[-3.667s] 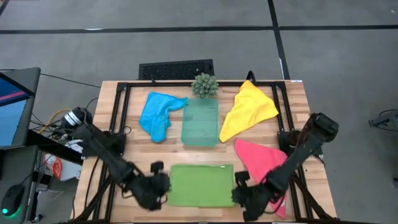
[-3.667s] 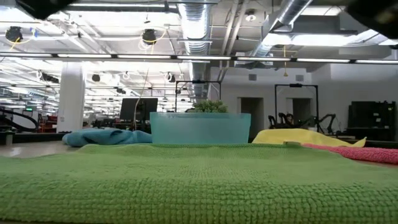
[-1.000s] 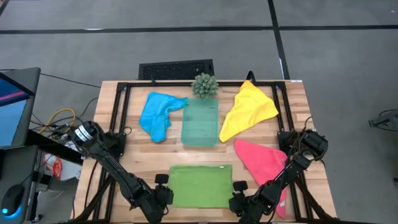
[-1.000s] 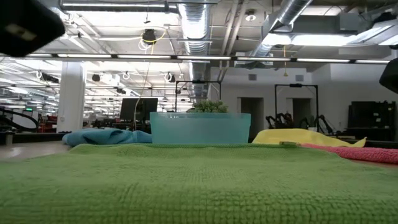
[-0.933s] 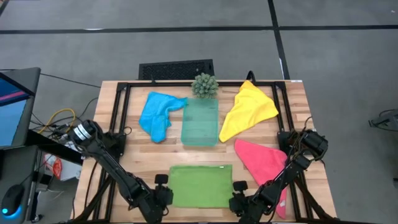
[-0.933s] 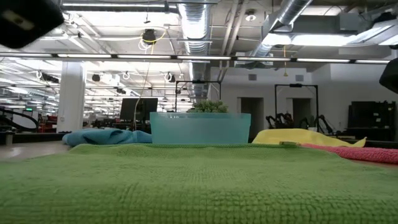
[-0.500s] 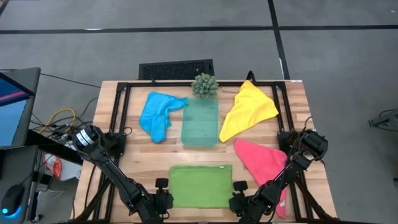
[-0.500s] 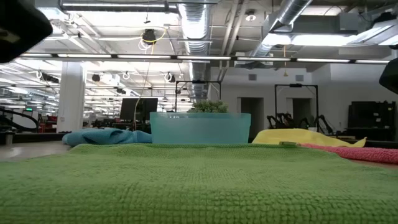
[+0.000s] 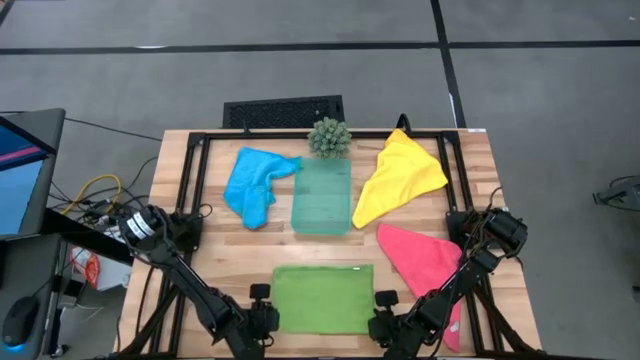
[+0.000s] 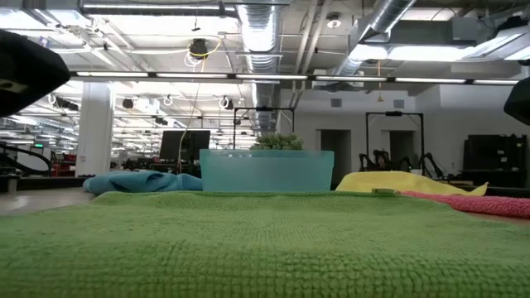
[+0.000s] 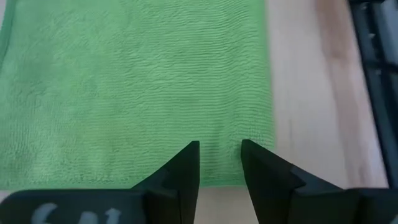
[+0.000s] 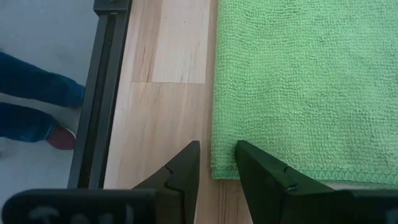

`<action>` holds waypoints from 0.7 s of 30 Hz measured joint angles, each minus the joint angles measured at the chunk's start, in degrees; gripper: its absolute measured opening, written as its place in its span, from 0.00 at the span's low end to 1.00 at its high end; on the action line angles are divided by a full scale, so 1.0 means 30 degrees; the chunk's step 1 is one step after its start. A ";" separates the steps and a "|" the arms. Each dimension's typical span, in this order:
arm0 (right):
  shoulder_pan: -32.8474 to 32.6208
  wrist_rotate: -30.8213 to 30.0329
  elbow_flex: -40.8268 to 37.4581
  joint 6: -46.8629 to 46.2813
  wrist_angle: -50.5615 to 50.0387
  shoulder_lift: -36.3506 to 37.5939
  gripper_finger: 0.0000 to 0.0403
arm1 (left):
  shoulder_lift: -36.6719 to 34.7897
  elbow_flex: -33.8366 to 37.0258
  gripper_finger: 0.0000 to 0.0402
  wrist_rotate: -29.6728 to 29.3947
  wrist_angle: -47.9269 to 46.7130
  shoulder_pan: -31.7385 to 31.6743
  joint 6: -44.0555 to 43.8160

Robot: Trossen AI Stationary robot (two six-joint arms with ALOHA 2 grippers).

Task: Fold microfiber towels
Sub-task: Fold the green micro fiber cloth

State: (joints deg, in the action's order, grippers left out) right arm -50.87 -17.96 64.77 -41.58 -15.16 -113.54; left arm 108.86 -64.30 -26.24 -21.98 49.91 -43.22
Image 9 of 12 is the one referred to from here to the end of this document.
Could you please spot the green microfiber towel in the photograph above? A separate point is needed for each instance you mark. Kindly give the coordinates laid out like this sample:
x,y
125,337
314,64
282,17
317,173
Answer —
x,y
322,300

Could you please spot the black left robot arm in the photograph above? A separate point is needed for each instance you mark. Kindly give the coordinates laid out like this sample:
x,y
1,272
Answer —
x,y
185,280

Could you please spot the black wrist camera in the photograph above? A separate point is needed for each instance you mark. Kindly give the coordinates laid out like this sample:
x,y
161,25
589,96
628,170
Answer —
x,y
387,298
260,292

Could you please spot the black computer mouse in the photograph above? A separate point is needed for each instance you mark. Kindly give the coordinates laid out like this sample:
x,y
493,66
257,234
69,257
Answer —
x,y
20,320

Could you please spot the teal translucent plastic bin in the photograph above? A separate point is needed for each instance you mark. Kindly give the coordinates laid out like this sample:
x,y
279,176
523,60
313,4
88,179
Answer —
x,y
322,200

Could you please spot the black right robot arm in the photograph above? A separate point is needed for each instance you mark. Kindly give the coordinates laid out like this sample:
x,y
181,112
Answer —
x,y
450,295

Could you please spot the yellow microfiber towel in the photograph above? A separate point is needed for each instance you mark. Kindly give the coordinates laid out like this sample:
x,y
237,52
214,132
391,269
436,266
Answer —
x,y
400,175

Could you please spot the pink microfiber towel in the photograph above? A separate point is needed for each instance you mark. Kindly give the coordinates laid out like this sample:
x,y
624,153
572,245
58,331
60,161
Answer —
x,y
420,260

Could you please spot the orange plastic bag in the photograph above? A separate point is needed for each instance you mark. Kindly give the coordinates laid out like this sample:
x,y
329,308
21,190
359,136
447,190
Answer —
x,y
91,270

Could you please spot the black metal table frame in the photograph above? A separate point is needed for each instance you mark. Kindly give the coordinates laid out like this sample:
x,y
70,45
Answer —
x,y
260,135

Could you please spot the small green artificial plant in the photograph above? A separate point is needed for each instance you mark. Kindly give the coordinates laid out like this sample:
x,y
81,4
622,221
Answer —
x,y
329,137

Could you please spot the desk computer monitor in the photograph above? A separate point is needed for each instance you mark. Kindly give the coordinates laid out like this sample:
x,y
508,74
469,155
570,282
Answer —
x,y
25,175

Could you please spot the blue microfiber towel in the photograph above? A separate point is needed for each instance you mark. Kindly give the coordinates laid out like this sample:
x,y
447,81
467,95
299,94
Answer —
x,y
250,185

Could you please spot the white box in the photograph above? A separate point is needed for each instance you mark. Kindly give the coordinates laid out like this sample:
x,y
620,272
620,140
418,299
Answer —
x,y
115,275

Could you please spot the black chair base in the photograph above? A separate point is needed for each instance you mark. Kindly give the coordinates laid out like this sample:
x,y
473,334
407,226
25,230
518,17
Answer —
x,y
620,192

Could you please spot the white table label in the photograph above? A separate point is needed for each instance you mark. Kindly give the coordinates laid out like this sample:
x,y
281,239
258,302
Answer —
x,y
476,130

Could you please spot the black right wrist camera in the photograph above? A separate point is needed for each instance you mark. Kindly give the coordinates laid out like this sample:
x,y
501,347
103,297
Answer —
x,y
387,298

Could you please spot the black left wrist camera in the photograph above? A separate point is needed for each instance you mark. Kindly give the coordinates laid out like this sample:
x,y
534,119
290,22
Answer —
x,y
260,292

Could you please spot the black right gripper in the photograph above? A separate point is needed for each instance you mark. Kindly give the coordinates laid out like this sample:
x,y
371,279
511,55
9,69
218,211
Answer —
x,y
385,327

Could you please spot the dark grey desk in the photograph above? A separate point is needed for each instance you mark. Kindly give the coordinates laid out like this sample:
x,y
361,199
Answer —
x,y
25,270

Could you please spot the black mesh computer case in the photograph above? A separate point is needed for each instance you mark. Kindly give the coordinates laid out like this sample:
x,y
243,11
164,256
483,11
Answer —
x,y
282,112

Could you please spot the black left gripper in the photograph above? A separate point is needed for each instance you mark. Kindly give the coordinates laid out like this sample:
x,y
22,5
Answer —
x,y
264,322

